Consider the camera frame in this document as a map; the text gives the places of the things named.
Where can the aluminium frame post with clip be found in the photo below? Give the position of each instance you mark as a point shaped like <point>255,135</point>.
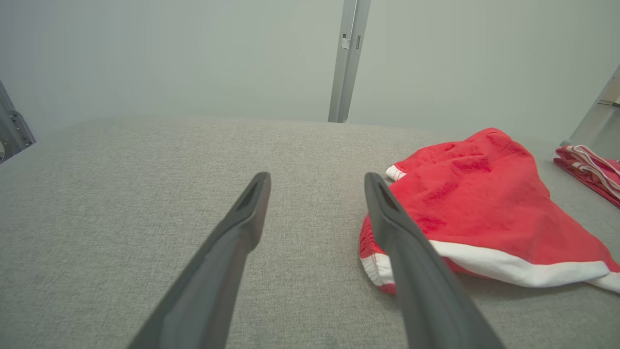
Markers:
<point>348,58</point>

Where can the red jersey shirt white sleeves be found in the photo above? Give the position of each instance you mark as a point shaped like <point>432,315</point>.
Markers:
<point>596,174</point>

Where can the grey metal bracket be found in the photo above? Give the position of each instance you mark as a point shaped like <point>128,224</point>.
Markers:
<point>14,131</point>

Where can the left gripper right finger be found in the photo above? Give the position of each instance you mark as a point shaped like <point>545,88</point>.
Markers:
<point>426,291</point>

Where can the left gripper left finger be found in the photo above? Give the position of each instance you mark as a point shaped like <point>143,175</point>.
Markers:
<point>218,281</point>

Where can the red white shorts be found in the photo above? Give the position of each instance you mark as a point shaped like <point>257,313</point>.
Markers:
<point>484,203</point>

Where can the grey slanted support pole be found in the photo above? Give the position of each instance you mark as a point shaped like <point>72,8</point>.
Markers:
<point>598,111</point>

